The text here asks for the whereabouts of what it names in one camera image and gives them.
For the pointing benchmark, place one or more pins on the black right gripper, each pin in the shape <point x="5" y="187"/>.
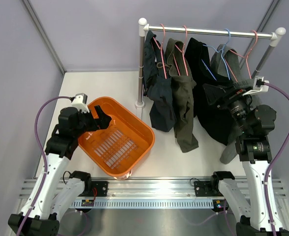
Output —
<point x="234" y="98"/>

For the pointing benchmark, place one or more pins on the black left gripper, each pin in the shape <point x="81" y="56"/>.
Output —
<point x="101" y="123"/>

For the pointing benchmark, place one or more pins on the olive green shorts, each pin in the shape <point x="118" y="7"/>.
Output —
<point x="182" y="85"/>

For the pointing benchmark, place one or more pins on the black shorts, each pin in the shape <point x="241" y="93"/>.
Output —
<point x="216" y="122"/>

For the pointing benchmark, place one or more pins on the navy blue shorts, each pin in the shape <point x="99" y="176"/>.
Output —
<point x="157" y="88"/>

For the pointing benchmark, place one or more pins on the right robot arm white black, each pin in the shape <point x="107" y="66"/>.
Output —
<point x="258" y="216"/>

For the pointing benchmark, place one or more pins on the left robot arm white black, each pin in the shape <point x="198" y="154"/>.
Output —
<point x="43" y="211"/>

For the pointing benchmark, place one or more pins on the grey shorts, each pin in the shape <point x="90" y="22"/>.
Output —
<point x="217" y="64"/>

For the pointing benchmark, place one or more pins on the orange plastic basket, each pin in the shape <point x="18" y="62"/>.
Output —
<point x="123" y="146"/>

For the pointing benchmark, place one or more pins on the metal clothes rack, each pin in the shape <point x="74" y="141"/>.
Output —
<point x="144" y="27"/>

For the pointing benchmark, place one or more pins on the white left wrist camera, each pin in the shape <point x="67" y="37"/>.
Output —
<point x="80" y="103"/>

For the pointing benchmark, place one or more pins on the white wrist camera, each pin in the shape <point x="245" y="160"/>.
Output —
<point x="80" y="103"/>
<point x="260" y="85"/>

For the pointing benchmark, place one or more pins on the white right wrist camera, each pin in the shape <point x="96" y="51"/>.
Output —
<point x="260" y="85"/>

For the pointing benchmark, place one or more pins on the aluminium mounting rail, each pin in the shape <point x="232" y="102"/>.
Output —
<point x="160" y="188"/>

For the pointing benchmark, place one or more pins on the slotted cable duct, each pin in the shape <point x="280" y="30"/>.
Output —
<point x="143" y="204"/>

